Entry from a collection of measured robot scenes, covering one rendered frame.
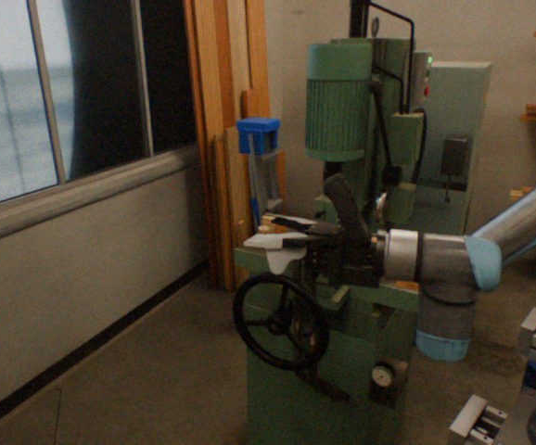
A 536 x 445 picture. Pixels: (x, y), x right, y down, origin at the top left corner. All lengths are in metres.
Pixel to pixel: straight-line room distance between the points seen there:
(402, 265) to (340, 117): 0.70
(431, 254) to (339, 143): 0.70
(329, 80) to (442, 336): 0.78
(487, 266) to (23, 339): 1.99
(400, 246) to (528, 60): 3.04
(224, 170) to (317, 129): 1.52
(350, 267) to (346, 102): 0.67
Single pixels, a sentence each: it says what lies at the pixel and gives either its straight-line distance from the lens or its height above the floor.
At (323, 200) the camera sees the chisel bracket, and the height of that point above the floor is 1.07.
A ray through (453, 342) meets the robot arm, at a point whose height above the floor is 1.10.
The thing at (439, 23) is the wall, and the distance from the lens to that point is 3.70.
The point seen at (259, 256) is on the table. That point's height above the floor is 0.89.
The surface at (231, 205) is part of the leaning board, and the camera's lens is 2.85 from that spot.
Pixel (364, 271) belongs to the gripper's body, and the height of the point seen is 1.19.
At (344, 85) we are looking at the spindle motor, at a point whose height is 1.40.
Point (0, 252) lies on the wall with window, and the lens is 2.15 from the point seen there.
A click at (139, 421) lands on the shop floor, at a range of 2.25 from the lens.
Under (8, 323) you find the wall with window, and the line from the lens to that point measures 2.27.
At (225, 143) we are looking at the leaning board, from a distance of 2.76.
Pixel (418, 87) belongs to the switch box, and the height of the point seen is 1.38.
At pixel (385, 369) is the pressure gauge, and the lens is 1.37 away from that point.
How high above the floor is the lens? 1.51
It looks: 21 degrees down
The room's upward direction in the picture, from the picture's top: straight up
